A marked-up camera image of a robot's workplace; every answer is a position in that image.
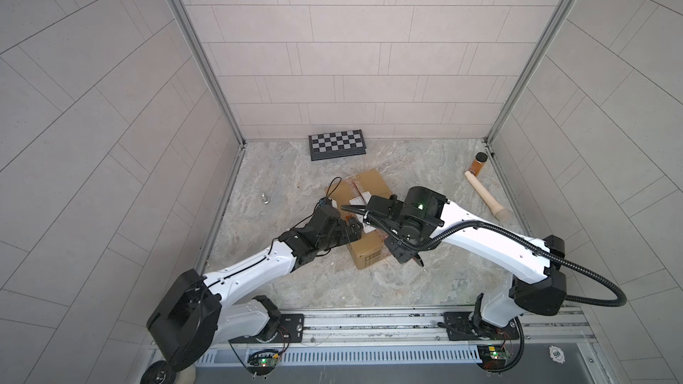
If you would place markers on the aluminium mounting rail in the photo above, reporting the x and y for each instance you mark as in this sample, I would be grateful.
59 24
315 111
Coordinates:
419 326

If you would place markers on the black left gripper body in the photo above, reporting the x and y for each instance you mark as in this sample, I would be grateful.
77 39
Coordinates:
336 236

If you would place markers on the right green circuit board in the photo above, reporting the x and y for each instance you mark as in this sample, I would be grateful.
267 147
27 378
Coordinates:
492 357

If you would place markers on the black white chessboard case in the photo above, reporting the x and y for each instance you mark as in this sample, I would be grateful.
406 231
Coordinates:
341 144

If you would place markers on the red utility knife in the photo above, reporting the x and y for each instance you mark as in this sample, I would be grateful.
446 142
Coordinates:
418 259

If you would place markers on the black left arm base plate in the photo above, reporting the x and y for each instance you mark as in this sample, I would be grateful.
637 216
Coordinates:
287 329

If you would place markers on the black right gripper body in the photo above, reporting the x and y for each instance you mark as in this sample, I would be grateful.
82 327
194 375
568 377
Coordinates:
401 245

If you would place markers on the black wheel roller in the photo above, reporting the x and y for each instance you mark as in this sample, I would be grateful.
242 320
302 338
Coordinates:
159 373

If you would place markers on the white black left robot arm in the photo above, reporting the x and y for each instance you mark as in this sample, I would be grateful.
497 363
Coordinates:
201 310

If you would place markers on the brown spice jar black lid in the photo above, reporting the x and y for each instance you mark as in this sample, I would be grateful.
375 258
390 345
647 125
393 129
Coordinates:
478 163

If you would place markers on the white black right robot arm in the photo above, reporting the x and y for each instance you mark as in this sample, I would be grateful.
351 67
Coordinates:
535 284

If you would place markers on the white round sticker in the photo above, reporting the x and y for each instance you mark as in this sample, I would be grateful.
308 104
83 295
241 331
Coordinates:
557 354

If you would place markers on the green circuit board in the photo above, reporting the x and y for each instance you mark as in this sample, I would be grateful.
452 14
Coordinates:
264 359
492 357

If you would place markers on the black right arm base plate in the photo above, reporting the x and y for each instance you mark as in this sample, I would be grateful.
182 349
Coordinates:
460 327

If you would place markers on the wooden rolling pin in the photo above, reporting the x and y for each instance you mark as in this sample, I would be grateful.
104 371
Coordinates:
498 210

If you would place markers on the left green circuit board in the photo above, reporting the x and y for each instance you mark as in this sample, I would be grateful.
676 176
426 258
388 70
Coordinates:
264 359

